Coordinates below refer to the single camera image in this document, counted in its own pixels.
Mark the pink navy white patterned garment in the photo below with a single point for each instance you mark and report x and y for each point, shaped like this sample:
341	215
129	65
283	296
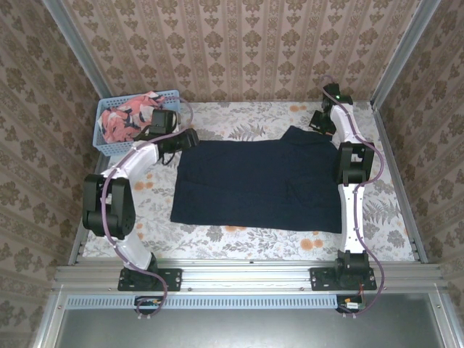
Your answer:
119	123

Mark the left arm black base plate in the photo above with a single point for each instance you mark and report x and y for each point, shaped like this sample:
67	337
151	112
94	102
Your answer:
174	279

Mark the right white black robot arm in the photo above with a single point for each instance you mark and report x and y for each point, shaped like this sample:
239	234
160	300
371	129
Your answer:
353	163

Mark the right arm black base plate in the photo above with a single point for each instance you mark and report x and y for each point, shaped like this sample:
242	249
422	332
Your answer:
319	279

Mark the blue plastic laundry basket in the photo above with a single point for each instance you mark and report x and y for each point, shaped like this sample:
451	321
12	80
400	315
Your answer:
112	148

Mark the grey metal panel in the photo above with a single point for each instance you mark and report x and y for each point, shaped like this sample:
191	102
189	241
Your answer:
253	330

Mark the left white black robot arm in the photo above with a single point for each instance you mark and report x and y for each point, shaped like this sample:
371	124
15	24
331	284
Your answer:
108	206

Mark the floral printed tablecloth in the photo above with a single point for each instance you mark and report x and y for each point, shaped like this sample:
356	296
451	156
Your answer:
253	116

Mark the navy blue t-shirt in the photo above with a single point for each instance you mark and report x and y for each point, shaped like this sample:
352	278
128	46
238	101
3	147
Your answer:
253	185

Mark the long aluminium mounting rail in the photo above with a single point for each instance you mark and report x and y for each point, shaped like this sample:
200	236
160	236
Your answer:
246	277

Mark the aluminium frame post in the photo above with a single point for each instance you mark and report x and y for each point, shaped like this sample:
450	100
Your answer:
84	54
401	54

